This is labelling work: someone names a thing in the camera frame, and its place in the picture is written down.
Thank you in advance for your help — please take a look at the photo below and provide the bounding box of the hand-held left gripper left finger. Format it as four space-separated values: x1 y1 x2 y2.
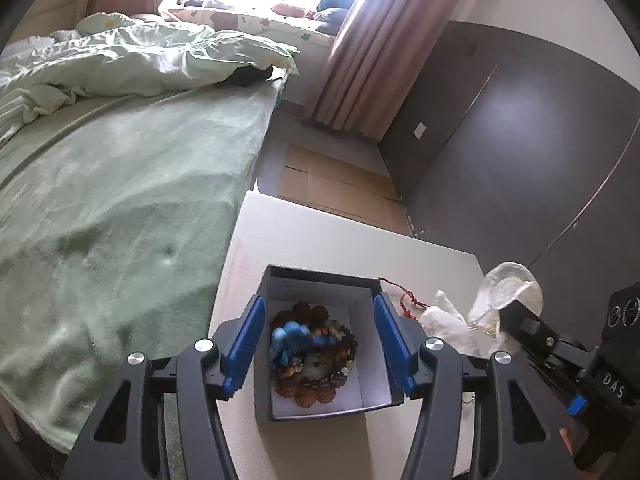
62 294 266 480

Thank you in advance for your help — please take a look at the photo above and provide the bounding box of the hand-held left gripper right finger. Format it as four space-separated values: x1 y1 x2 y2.
372 290 576 480

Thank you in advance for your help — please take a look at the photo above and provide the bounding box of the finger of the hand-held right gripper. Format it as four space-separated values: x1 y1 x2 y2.
500 301 597 387

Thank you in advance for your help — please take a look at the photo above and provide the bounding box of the dark box with white lining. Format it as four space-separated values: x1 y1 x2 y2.
254 264 406 423

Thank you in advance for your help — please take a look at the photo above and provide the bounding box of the clear plastic bag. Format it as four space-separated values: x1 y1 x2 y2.
467 261 544 341

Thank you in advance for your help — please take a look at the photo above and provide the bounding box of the crumpled white tissue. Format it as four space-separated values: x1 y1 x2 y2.
419 290 493 358

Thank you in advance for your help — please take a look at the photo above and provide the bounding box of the flat cardboard sheet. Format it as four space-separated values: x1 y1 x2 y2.
276 143 417 237

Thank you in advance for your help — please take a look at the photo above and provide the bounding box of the green bed blanket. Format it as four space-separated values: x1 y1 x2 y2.
0 79 289 455

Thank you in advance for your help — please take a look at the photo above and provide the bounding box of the dark brown wardrobe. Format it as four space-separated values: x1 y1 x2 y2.
377 21 640 302

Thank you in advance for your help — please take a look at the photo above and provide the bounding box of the light green duvet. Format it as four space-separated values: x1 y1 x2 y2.
0 14 301 137

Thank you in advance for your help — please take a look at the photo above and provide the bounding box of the patterned pillow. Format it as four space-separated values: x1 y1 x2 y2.
167 6 339 47

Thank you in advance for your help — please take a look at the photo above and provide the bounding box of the dark blue cushion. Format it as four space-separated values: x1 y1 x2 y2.
314 0 359 37

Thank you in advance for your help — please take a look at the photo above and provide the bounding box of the printed pillow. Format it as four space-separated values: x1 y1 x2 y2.
75 11 137 37

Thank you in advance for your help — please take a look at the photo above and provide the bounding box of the beige headboard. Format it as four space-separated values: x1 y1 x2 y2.
7 0 102 43

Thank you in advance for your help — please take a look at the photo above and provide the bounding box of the red cord bracelet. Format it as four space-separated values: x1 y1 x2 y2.
378 276 431 321

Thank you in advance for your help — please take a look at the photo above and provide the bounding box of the dark small bead bracelet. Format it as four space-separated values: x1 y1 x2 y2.
339 327 361 362

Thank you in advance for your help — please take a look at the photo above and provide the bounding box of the blue turquoise bracelet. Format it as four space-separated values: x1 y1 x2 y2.
270 322 337 367

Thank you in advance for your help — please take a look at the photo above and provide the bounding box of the pale green bead bracelet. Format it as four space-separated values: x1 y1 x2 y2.
300 349 358 387

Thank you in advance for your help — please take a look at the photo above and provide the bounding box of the brown large bead bracelet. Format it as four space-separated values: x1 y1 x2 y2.
272 301 352 409

